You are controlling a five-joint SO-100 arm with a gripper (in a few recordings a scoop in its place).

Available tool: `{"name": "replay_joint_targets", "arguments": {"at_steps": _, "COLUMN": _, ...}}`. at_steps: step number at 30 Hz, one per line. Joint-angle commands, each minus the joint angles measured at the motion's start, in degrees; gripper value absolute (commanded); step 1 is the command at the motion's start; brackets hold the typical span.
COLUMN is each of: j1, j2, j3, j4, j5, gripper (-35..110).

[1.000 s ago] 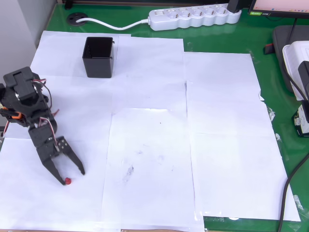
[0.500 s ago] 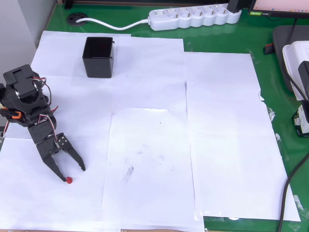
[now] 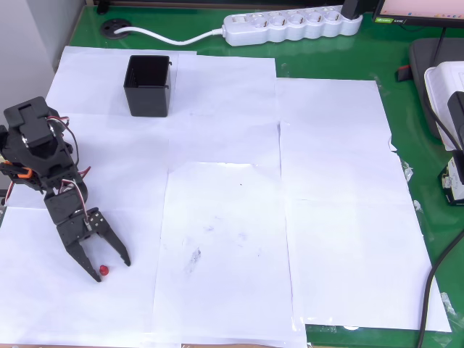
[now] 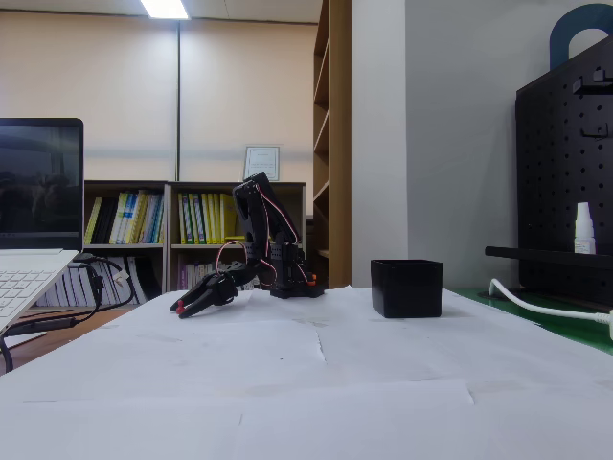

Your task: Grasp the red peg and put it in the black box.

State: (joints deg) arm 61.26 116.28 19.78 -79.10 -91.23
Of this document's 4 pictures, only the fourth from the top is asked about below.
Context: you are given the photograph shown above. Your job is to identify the black square container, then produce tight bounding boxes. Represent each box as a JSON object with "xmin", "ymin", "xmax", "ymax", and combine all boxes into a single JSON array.
[{"xmin": 370, "ymin": 259, "xmax": 443, "ymax": 319}]

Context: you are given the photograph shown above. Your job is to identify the low dark wooden bookshelf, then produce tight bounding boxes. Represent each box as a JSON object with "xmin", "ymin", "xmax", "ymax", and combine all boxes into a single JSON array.
[
  {"xmin": 164, "ymin": 180, "xmax": 307, "ymax": 294},
  {"xmin": 82, "ymin": 180, "xmax": 170, "ymax": 309}
]

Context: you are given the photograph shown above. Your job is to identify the upright yellow binder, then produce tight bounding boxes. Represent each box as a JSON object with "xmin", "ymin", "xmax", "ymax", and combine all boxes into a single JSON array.
[{"xmin": 220, "ymin": 193, "xmax": 240, "ymax": 244}]

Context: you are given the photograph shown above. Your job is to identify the framed white certificate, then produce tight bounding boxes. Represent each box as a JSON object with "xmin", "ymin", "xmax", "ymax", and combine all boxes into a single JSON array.
[{"xmin": 241, "ymin": 145, "xmax": 283, "ymax": 183}]

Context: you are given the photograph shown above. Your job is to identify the tall wooden bookshelf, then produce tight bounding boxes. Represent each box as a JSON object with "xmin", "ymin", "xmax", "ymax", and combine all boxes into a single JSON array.
[{"xmin": 312, "ymin": 0, "xmax": 353, "ymax": 291}]

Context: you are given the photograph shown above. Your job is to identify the white laptop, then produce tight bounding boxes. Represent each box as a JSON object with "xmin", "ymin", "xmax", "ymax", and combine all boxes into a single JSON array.
[{"xmin": 0, "ymin": 118, "xmax": 85, "ymax": 333}]

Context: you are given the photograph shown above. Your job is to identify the rectangular ceiling light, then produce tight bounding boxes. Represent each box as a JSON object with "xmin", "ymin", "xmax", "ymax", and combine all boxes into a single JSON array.
[{"xmin": 139, "ymin": 0, "xmax": 192, "ymax": 21}]

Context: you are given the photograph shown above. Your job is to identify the black pegboard with shelf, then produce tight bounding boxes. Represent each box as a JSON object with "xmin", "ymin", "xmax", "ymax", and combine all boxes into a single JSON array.
[{"xmin": 484, "ymin": 35, "xmax": 613, "ymax": 306}]

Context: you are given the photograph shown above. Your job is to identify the small white bottle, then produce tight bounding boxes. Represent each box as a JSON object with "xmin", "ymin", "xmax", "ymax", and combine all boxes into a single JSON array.
[{"xmin": 573, "ymin": 201, "xmax": 598, "ymax": 255}]

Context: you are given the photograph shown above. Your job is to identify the dark blue arch shape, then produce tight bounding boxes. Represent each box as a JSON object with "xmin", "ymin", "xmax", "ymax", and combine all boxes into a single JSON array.
[{"xmin": 549, "ymin": 3, "xmax": 613, "ymax": 71}]

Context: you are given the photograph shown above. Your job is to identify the black laptop cable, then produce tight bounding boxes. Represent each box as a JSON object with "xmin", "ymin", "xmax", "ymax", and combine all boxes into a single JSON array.
[{"xmin": 0, "ymin": 252, "xmax": 138, "ymax": 375}]

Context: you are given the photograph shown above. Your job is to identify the white power strip cable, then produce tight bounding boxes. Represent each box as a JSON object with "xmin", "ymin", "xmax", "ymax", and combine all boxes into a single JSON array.
[{"xmin": 488, "ymin": 278, "xmax": 613, "ymax": 323}]

